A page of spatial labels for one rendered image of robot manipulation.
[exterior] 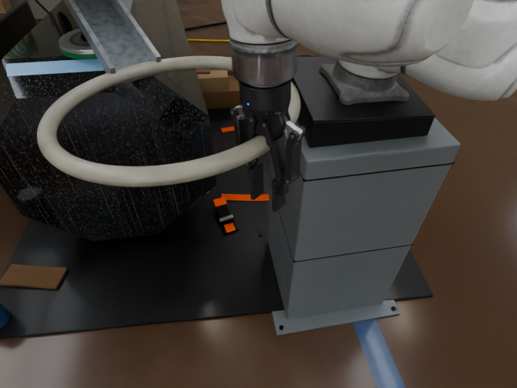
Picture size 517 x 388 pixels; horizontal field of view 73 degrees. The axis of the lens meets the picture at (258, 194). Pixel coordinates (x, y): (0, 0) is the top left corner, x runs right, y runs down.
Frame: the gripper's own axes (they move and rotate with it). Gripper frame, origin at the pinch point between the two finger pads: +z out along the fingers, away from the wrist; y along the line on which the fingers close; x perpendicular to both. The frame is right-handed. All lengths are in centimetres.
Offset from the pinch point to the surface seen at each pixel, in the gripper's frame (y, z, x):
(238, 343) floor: 19, 87, -3
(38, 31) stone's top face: 112, -7, -10
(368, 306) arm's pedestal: -11, 87, -48
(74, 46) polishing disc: 83, -7, -9
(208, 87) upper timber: 145, 56, -110
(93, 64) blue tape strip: 79, -2, -11
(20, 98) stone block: 90, 4, 10
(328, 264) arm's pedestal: 1, 52, -30
